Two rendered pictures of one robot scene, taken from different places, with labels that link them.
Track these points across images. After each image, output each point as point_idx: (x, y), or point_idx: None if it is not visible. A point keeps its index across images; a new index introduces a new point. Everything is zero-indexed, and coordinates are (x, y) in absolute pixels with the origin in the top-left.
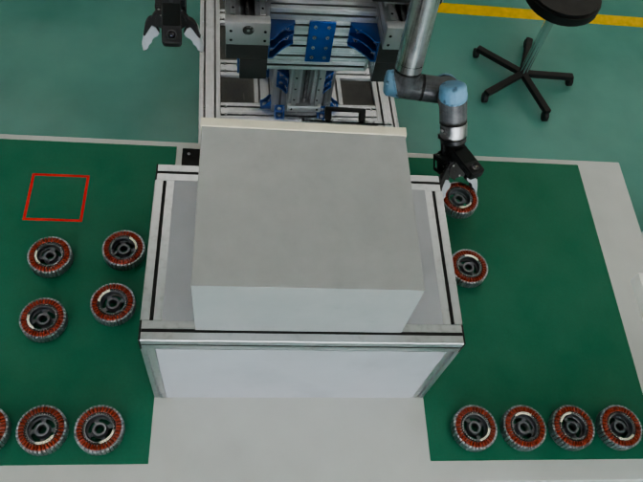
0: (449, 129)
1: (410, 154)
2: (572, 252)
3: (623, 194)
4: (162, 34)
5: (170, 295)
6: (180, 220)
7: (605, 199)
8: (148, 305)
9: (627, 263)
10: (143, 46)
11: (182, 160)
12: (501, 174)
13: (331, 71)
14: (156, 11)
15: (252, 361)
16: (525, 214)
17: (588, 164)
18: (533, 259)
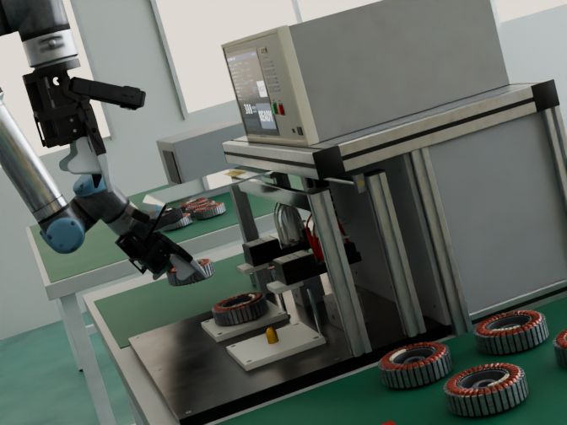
0: (131, 205)
1: (112, 346)
2: (216, 268)
3: (126, 282)
4: (134, 89)
5: (486, 95)
6: (385, 126)
7: (137, 283)
8: (510, 91)
9: (214, 257)
10: (110, 180)
11: (205, 409)
12: (124, 312)
13: None
14: (86, 104)
15: None
16: (177, 290)
17: (91, 299)
18: (236, 271)
